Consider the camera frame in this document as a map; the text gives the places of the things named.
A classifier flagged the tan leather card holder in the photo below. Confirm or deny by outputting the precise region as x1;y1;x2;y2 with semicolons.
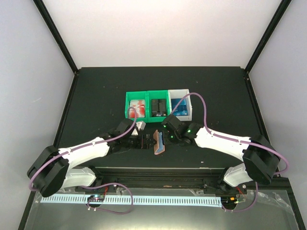
153;130;165;155

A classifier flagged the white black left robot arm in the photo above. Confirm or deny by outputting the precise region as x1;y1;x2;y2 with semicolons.
27;118;161;197

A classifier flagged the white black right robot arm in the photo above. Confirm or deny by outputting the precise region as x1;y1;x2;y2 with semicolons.
162;115;280;194

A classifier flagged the blue card stack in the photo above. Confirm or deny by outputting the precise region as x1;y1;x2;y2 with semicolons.
171;98;189;116

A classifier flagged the black vip card stack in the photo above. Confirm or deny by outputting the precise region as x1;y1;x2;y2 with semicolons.
151;99;167;117

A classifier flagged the red white card stack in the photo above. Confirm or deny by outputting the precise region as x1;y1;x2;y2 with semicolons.
129;99;146;118

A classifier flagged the white plastic bin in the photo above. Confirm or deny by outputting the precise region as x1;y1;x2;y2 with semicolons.
168;89;192;121

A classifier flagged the middle green plastic bin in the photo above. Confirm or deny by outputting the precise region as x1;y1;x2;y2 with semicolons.
146;90;171;123

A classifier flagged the green plastic bin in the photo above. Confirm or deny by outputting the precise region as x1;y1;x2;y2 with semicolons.
125;91;149;123
146;90;171;123

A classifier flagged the left green plastic bin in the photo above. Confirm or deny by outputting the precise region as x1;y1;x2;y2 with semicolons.
125;91;149;123

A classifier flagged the left controller board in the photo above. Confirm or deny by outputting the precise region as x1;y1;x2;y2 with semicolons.
87;195;105;203

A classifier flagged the controller board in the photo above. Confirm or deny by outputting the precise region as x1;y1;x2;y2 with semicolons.
87;195;105;203
221;196;240;205

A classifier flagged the right controller board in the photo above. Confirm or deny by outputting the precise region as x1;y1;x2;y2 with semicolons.
221;196;240;205

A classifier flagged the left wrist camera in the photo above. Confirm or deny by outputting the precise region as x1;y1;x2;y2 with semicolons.
131;121;146;136

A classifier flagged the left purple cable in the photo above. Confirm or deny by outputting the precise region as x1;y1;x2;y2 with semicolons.
28;106;138;214

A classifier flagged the purple cable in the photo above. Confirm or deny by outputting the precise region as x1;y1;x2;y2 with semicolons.
28;106;138;214
167;92;290;213

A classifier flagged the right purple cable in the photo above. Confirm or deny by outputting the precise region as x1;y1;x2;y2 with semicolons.
167;92;290;213

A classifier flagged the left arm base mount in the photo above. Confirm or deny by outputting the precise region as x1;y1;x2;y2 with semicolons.
74;177;120;192

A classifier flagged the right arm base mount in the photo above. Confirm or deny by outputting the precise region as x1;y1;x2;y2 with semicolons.
201;180;247;196

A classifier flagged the white slotted cable duct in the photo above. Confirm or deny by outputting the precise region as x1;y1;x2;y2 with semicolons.
40;194;222;207

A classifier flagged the black frame post left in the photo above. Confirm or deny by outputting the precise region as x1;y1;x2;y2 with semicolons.
33;0;79;74

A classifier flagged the black frame post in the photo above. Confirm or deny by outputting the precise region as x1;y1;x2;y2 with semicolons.
33;0;79;74
245;0;292;74

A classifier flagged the black frame post right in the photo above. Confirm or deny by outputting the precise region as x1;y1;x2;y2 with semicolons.
245;0;292;74

